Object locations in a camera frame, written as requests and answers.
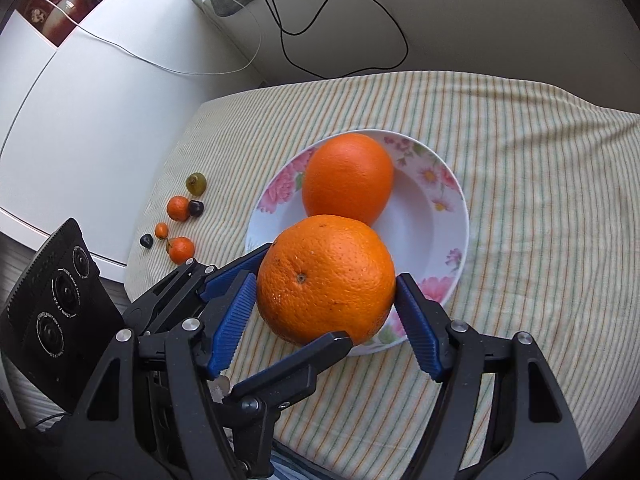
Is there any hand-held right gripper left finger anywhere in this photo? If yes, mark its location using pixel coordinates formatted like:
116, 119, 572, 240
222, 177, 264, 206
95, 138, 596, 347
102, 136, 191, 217
50, 271, 259, 480

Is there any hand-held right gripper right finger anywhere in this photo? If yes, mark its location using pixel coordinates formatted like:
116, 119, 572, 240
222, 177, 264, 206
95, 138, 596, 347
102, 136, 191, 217
395, 274, 588, 480

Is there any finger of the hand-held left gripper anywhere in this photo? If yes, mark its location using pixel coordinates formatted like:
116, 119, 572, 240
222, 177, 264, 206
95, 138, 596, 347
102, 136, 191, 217
220, 331, 353, 480
122, 242, 273, 341

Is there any small tangerine with stem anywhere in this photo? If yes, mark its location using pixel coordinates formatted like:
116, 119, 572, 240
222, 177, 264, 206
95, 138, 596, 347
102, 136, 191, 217
165, 236, 196, 265

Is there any large orange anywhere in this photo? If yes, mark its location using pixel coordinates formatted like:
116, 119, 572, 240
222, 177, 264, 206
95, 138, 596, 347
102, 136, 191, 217
301, 133, 395, 227
256, 214, 397, 347

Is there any white floral plate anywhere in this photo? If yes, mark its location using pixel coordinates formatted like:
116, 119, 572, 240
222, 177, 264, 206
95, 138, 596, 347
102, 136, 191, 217
247, 129, 471, 358

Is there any striped tablecloth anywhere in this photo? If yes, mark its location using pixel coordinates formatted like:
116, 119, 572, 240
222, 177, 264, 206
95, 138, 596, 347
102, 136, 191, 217
0, 71, 640, 480

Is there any white cabinet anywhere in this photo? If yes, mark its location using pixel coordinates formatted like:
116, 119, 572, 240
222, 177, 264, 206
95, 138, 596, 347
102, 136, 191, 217
0, 0, 266, 281

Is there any white cable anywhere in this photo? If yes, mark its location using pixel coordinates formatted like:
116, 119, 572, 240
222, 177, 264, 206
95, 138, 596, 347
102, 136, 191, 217
25, 0, 263, 77

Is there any black cable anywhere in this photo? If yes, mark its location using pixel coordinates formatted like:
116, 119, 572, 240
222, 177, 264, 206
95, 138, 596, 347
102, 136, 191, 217
260, 0, 410, 81

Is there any red wall picture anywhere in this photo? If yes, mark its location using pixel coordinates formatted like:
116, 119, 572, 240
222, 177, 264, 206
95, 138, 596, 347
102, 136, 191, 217
15, 0, 146, 48

